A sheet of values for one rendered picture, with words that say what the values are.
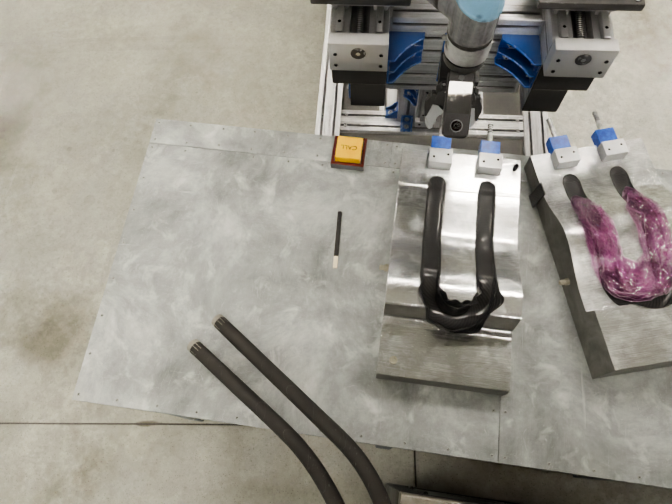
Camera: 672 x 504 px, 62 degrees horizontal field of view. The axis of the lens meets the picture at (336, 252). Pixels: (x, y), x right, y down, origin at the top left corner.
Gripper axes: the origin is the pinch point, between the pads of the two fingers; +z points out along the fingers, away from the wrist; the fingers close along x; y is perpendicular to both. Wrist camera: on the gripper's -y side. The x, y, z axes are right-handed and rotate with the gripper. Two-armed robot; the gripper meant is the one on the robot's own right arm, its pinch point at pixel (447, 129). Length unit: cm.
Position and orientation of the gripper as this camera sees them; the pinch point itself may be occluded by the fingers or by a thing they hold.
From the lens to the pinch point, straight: 116.9
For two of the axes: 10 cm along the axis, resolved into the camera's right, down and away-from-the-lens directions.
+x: -9.9, -1.2, 0.9
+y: 1.4, -9.3, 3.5
